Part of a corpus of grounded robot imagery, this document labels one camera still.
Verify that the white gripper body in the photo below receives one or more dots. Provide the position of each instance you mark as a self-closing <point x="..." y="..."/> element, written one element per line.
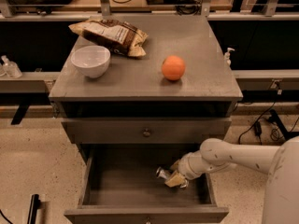
<point x="186" y="167"/>

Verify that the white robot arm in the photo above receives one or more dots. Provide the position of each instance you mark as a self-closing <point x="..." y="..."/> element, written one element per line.
<point x="280" y="165"/>

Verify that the closed grey top drawer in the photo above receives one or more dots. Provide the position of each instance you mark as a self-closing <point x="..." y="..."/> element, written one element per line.
<point x="144" y="131"/>

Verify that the open grey middle drawer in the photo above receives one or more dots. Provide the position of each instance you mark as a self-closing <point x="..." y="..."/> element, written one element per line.
<point x="121" y="187"/>

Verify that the grey wooden drawer cabinet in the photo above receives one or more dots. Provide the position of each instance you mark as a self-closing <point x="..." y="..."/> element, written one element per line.
<point x="137" y="88"/>

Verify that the black stand leg right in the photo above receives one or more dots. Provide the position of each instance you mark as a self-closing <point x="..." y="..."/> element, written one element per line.
<point x="274" y="118"/>

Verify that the orange fruit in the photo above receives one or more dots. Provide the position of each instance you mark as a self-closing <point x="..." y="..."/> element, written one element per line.
<point x="173" y="68"/>

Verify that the white pump bottle right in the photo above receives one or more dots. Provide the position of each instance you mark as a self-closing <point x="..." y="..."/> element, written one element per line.
<point x="227" y="55"/>

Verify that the white ceramic bowl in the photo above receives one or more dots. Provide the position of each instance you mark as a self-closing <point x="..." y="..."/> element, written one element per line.
<point x="91" y="61"/>

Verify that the brown chip bag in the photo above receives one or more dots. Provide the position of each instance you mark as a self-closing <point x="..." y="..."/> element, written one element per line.
<point x="120" y="37"/>

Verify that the black bar on floor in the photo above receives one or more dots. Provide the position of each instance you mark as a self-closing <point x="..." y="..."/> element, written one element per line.
<point x="34" y="206"/>

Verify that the clear sanitizer bottle left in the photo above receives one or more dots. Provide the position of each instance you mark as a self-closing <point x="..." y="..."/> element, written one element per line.
<point x="11" y="68"/>

